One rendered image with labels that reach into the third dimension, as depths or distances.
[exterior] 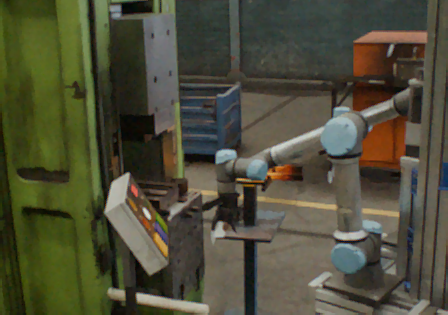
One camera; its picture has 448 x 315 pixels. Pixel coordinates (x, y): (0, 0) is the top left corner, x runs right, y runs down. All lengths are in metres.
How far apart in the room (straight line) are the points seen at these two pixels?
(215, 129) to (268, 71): 4.19
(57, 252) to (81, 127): 0.63
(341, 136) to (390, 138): 4.15
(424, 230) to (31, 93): 1.63
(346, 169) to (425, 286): 0.61
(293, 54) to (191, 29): 1.79
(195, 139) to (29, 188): 4.12
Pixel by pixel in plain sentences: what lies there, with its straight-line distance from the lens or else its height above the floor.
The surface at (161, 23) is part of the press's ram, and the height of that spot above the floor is 1.73.
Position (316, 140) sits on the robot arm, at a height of 1.34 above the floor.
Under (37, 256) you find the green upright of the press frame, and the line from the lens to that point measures 3.05.
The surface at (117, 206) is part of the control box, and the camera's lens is 2.28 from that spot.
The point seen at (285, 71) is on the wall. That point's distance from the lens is 10.73.
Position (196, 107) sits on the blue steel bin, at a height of 0.58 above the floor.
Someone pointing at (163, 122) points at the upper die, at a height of 1.31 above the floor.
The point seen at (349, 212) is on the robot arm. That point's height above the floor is 1.15.
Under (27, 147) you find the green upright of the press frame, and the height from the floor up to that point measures 1.25.
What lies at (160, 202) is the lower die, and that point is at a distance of 2.94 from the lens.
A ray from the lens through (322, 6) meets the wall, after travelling 10.46.
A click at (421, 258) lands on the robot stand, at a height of 0.90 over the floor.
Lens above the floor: 1.95
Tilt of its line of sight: 17 degrees down
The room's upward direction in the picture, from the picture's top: 3 degrees counter-clockwise
